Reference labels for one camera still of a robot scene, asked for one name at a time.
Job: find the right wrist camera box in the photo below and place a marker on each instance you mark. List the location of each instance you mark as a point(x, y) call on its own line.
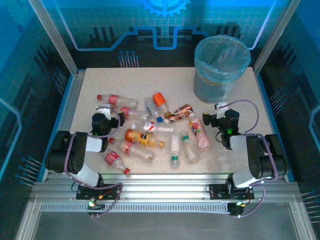
point(221, 111)

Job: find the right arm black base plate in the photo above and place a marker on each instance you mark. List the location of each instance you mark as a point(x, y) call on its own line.
point(217, 192)

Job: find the orange juice bottle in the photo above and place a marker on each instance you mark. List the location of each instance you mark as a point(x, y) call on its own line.
point(140, 137)

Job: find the clear bottle green neck band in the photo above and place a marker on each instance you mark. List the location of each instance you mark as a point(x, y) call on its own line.
point(175, 147)

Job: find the white red label bottle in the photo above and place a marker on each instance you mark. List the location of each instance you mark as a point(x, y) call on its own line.
point(150, 126)

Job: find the blue bottle cap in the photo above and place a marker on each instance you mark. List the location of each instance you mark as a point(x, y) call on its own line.
point(159, 119)

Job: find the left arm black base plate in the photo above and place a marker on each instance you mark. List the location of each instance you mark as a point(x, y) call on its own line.
point(112, 192)

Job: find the pink drink bottle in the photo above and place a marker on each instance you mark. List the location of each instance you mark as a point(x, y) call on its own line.
point(201, 137)

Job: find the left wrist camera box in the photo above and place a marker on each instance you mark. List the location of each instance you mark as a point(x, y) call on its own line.
point(106, 112)

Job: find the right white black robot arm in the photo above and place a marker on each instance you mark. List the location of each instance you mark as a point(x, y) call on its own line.
point(257, 155)

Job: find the trash bin with blue liner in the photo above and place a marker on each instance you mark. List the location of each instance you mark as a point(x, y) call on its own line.
point(237, 67)

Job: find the metal mesh waste bin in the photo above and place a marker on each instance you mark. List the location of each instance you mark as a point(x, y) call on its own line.
point(212, 92)

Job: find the aluminium frame post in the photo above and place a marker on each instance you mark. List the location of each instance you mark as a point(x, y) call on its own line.
point(275, 37)
point(55, 37)

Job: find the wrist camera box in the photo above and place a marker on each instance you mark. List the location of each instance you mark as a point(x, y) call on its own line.
point(106, 112)
point(221, 111)

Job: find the aluminium mounting rail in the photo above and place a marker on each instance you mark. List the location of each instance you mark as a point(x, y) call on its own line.
point(162, 190)

